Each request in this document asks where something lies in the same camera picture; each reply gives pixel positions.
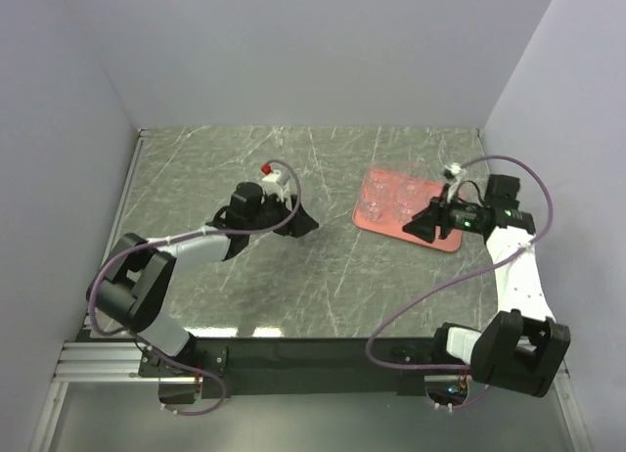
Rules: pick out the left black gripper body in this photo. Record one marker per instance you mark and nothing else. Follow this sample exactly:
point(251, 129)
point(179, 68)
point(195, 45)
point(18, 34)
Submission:
point(270, 214)

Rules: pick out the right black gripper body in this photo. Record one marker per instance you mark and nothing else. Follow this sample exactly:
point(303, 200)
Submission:
point(465, 216)

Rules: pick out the clear square glass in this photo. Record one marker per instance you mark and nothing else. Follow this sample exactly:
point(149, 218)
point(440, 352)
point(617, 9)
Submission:
point(370, 209)

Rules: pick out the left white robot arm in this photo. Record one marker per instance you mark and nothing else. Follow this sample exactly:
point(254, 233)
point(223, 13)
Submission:
point(132, 285)

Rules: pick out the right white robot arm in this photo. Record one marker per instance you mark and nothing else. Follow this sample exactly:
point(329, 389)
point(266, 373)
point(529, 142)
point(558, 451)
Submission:
point(522, 347)

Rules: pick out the pink plastic tray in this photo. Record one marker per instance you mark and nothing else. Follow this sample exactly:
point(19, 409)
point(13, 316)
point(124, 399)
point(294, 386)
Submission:
point(389, 227)

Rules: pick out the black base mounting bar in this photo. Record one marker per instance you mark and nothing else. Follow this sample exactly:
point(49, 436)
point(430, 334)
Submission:
point(264, 366)

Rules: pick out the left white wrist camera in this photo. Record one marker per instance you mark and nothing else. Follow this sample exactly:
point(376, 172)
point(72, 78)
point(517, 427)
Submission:
point(275, 182)

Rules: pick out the aluminium rail frame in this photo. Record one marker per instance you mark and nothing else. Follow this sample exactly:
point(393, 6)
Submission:
point(85, 361)

